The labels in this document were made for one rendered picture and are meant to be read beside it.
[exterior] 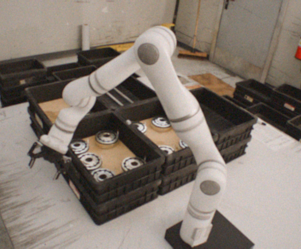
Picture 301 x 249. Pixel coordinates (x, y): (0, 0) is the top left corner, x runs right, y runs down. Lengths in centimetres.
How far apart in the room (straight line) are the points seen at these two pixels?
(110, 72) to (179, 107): 21
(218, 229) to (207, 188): 32
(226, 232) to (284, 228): 29
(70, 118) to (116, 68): 23
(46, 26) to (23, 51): 47
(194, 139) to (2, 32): 374
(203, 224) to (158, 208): 29
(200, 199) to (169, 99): 34
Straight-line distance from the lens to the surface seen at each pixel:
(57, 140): 97
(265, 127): 197
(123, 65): 83
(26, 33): 441
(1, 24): 429
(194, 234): 105
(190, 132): 80
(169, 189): 130
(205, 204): 94
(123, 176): 104
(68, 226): 119
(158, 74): 74
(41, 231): 119
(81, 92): 89
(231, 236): 117
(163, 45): 72
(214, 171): 87
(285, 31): 422
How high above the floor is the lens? 163
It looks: 33 degrees down
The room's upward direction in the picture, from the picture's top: 7 degrees clockwise
